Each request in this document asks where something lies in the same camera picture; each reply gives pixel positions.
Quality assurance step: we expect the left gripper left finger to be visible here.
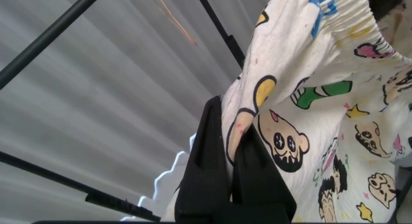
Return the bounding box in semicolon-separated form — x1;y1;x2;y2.
174;95;234;223

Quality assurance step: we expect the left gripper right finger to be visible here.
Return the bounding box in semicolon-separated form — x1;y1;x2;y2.
231;126;297;223

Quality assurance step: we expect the pink clothes hanger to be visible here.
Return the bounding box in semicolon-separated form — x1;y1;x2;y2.
149;0;199;47

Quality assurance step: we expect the cream printed garment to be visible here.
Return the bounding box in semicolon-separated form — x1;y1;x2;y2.
160;0;412;223

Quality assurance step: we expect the black clothes rack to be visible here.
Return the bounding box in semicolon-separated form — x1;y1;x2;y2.
0;0;247;222

